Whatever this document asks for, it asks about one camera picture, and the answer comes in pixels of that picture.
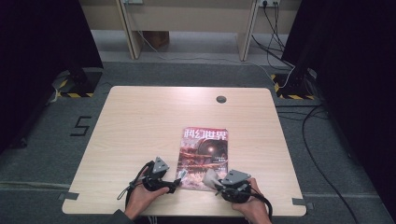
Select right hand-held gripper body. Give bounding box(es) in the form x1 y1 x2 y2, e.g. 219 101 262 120
219 169 253 204

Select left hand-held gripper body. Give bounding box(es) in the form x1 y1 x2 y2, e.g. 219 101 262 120
141 156 176 194

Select white textured cloth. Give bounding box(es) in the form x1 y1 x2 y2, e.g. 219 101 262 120
203 168 224 189

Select magazine with red cover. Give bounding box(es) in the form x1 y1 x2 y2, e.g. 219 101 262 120
178 126 229 191

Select person's left hand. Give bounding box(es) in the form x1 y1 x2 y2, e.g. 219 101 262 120
124 182 171 221

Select person's right hand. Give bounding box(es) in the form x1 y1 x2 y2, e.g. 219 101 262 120
232 177 273 224

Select grey tape piece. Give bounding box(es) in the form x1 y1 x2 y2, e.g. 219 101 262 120
291 197 315 210
57 191 80 202

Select black stand base hazard tape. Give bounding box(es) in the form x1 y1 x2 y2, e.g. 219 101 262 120
56 66 104 99
270 68 318 101

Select brown cardboard box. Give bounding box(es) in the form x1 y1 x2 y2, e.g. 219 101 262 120
144 30 170 49

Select beige wooden desk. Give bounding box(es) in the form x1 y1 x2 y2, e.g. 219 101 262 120
78 0 304 62

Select black curtain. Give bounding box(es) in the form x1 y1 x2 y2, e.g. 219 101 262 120
0 0 104 154
281 0 396 214

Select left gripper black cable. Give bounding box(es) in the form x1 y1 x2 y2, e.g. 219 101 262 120
117 160 156 202

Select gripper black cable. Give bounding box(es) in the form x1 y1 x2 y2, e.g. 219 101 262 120
117 160 156 202
250 189 274 222

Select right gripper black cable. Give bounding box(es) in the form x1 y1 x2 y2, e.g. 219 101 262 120
250 189 274 222

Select long black floor cable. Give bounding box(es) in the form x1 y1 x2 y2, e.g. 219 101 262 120
302 105 361 224

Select thin black floor cables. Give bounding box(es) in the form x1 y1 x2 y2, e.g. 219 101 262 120
275 105 330 121

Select black cables from socket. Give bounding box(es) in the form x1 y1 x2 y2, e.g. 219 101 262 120
251 2 296 70

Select white wall socket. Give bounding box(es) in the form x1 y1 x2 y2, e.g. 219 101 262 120
258 0 282 8

